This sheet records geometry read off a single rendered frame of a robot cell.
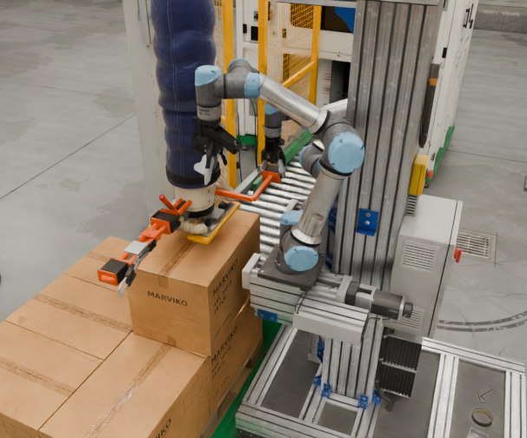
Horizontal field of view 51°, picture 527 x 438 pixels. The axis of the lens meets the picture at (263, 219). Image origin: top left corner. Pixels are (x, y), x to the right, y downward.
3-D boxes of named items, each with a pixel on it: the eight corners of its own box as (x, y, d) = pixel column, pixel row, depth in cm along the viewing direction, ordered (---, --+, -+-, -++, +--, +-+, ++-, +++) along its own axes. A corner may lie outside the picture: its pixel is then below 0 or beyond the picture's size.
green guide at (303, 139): (323, 112, 489) (323, 102, 485) (334, 114, 486) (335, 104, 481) (242, 191, 367) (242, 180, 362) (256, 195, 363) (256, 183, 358)
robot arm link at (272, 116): (287, 102, 233) (269, 105, 230) (286, 127, 239) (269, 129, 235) (278, 96, 239) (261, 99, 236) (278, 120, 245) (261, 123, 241)
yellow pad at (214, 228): (221, 202, 258) (220, 192, 255) (240, 205, 255) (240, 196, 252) (187, 240, 231) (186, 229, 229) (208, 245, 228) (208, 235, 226)
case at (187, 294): (192, 262, 303) (187, 199, 281) (260, 278, 291) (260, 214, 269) (133, 334, 255) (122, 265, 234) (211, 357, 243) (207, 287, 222)
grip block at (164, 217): (160, 219, 226) (159, 207, 222) (182, 224, 223) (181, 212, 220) (150, 230, 219) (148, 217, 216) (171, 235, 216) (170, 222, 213)
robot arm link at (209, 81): (223, 71, 159) (193, 72, 158) (223, 108, 165) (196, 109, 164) (223, 63, 165) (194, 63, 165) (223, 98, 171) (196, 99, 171)
